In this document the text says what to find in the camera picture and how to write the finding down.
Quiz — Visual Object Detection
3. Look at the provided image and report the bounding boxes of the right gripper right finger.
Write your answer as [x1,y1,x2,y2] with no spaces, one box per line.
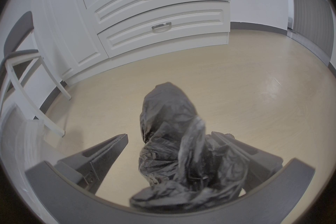
[211,132,283,192]

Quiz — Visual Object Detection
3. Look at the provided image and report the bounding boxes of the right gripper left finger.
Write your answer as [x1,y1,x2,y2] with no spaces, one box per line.
[56,134,129,196]

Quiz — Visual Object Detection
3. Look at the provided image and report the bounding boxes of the black plastic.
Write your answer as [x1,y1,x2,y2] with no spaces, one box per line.
[129,82,250,211]

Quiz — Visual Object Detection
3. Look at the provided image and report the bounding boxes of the clear plastic bag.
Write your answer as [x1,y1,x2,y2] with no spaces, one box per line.
[0,102,46,179]

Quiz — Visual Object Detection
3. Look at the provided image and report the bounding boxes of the white wardrobe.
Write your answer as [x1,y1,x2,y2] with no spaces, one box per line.
[29,0,231,87]

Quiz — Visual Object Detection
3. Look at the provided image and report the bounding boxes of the grey curtain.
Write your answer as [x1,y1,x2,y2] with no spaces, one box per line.
[291,0,334,66]

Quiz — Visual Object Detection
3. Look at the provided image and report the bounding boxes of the white chair dark grey cushions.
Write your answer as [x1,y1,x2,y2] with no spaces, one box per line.
[0,11,72,137]

